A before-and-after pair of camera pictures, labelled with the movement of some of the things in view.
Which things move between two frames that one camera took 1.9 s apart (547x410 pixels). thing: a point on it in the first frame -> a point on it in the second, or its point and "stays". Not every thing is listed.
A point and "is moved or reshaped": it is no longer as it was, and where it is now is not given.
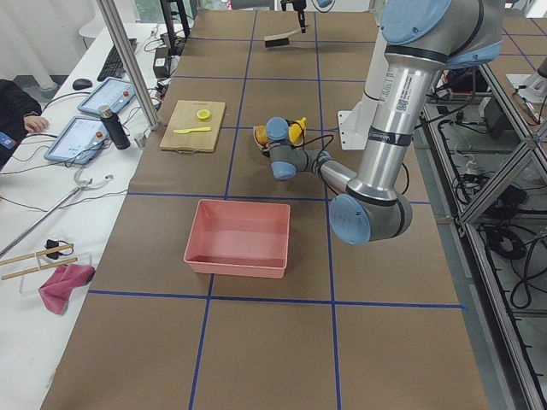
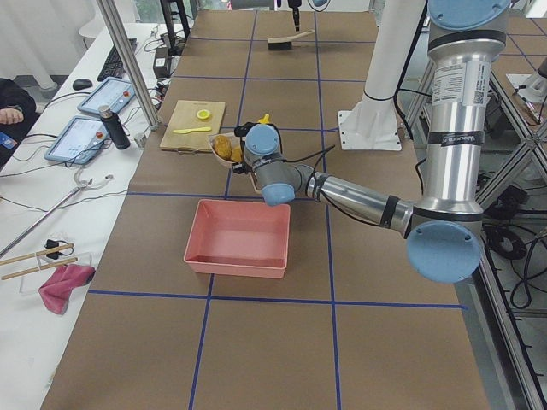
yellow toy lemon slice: x=203 y=114 stays
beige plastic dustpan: x=260 y=144 -> x=228 y=151
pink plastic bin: x=239 y=238 stays
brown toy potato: x=261 y=134 is moved or reshaped
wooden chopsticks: x=37 y=254 stays
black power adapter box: x=161 y=62 stays
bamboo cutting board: x=194 y=125 stays
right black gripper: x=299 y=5 -> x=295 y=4
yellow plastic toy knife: x=187 y=131 stays
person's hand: x=36 y=124 -> x=10 y=115
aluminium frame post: x=130 y=63 stays
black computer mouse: x=80 y=84 stays
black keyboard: x=113 y=67 stays
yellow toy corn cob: x=295 y=130 -> x=266 y=120
